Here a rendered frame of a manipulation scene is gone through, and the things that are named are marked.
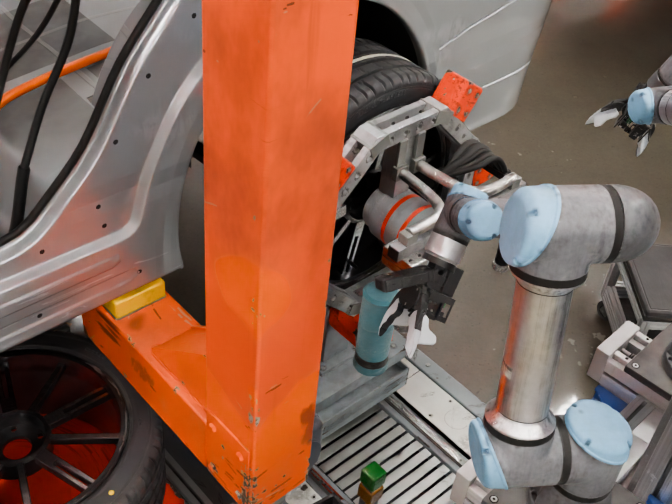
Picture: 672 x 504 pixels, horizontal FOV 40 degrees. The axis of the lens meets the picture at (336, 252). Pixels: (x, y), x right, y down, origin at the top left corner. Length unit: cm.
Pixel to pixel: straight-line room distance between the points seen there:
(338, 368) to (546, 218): 147
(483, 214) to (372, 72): 56
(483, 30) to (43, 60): 114
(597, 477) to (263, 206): 71
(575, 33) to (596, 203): 393
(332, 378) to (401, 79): 95
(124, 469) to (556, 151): 266
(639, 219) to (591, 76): 351
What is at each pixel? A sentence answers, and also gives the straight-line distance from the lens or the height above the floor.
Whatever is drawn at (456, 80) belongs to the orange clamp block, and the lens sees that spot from 217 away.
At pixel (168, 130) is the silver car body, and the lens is 193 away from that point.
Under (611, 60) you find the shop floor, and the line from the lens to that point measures 505.
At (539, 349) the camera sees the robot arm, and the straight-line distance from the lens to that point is 142.
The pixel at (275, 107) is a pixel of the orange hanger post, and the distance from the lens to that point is 129.
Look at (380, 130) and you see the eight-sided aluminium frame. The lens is 200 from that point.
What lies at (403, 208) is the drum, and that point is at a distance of 213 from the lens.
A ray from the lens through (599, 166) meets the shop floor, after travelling 415.
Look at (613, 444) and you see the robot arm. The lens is 157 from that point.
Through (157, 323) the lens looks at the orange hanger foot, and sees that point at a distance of 214.
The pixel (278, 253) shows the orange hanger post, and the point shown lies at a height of 124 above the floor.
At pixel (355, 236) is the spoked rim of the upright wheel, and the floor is 73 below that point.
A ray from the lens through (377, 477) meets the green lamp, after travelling 191.
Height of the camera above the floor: 220
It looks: 40 degrees down
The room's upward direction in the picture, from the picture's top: 6 degrees clockwise
